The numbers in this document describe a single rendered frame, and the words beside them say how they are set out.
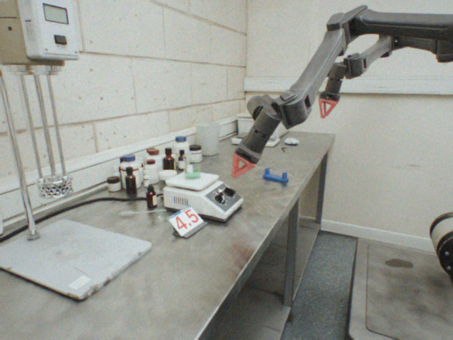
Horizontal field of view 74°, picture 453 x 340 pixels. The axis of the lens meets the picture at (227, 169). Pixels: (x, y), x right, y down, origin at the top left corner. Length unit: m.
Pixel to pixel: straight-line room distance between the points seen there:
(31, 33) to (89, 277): 0.43
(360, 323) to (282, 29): 1.83
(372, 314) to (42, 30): 1.18
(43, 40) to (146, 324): 0.48
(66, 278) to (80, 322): 0.12
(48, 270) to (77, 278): 0.07
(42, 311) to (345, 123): 2.00
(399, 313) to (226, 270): 0.76
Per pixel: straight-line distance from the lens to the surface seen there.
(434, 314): 1.31
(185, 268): 0.65
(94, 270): 0.67
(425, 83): 2.18
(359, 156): 2.27
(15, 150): 0.79
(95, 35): 1.20
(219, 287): 0.59
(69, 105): 1.10
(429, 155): 2.29
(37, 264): 0.74
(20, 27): 0.64
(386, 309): 1.25
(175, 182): 0.86
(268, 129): 0.77
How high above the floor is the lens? 1.12
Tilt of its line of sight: 17 degrees down
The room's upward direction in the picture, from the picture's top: straight up
